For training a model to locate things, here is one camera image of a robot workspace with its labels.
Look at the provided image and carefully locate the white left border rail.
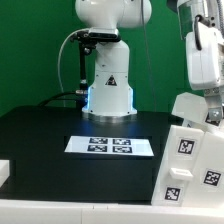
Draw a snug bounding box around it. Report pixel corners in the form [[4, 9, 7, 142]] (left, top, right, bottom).
[[0, 160, 10, 187]]

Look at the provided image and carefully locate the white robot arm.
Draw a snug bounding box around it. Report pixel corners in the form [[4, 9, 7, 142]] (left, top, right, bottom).
[[75, 0, 224, 122]]

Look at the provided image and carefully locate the black camera on stand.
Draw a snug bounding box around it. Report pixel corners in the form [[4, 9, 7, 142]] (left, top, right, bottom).
[[70, 27, 121, 96]]

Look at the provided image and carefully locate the white front border rail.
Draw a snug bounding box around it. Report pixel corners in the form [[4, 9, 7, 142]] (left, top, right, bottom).
[[0, 200, 224, 224]]

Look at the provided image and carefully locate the white cabinet door panel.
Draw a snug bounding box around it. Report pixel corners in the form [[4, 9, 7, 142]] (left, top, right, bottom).
[[152, 125, 204, 206]]

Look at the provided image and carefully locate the white paper with markers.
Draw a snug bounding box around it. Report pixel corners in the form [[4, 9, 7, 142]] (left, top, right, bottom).
[[65, 136, 154, 157]]

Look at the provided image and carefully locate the white border rail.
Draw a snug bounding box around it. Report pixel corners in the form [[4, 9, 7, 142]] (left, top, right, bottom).
[[0, 200, 224, 224], [0, 160, 10, 187]]

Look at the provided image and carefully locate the small white cabinet door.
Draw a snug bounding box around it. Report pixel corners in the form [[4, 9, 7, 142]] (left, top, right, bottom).
[[188, 133, 224, 208]]

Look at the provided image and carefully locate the black cable on table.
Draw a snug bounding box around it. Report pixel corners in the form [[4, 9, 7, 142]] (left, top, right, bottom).
[[38, 91, 89, 108]]

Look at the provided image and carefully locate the white cabinet top block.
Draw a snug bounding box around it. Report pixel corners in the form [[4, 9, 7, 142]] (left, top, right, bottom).
[[171, 92, 224, 134]]

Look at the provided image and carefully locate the white cabinet box body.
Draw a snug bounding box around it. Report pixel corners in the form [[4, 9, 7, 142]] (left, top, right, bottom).
[[152, 125, 224, 208]]

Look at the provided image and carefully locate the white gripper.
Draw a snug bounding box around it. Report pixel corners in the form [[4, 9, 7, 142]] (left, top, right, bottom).
[[186, 24, 224, 122]]

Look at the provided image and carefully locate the grey camera cable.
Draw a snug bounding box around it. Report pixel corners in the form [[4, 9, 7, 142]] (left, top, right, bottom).
[[57, 28, 88, 94]]

